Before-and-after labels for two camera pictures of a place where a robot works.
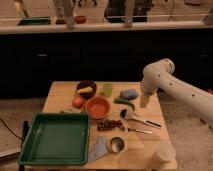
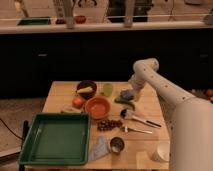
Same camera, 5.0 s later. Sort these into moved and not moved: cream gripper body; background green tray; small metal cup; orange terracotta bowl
Moved: cream gripper body
Not moved: orange terracotta bowl; small metal cup; background green tray
